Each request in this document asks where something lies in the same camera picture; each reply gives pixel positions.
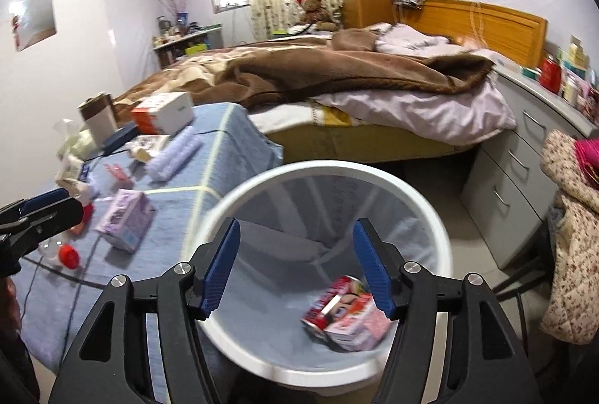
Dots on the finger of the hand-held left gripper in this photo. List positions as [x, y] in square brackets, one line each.
[44, 200]
[51, 219]

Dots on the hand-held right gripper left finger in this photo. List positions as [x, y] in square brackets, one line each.
[220, 266]

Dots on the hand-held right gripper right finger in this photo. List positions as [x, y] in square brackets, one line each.
[374, 268]

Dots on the pink printed box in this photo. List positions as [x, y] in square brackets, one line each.
[365, 325]

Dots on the red snack packet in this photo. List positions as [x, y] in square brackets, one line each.
[323, 310]

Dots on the clear bag with red zip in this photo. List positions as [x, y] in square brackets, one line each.
[117, 175]

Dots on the white round waste bin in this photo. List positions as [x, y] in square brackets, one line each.
[327, 170]

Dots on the white foam net sleeve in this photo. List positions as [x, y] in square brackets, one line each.
[173, 156]

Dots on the person's left forearm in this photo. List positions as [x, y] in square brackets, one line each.
[9, 320]

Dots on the clear bottle with red cap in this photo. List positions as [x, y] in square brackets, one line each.
[69, 256]

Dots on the small white packet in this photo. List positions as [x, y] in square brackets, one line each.
[72, 168]

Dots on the green tissue pack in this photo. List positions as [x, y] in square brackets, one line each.
[77, 147]

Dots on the purple printed box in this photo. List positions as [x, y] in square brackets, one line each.
[126, 217]

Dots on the beige cup with brown lid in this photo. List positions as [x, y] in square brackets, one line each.
[98, 123]

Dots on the dark blue glasses case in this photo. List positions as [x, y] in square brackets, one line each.
[119, 140]

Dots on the blue tablecloth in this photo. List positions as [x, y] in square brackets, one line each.
[187, 170]

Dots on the orange and white box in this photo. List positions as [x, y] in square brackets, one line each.
[164, 114]

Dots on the grey drawer cabinet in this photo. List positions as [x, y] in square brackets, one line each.
[505, 179]

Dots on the pale pink quilt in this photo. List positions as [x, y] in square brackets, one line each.
[421, 114]

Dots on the brown fleece blanket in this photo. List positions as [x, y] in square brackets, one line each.
[327, 76]

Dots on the floral padded garment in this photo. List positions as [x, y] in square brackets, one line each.
[575, 245]

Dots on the cluttered desk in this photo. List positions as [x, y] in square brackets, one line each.
[187, 44]

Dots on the magenta cloth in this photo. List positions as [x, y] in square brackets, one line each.
[589, 161]

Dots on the red canister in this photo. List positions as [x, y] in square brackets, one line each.
[550, 74]

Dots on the brown teddy bear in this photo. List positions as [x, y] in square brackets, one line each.
[316, 11]

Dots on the row of cosmetic bottles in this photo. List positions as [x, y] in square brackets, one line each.
[575, 76]

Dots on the black chair frame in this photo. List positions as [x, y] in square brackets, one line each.
[519, 277]

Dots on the wall poster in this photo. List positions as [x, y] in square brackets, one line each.
[35, 20]

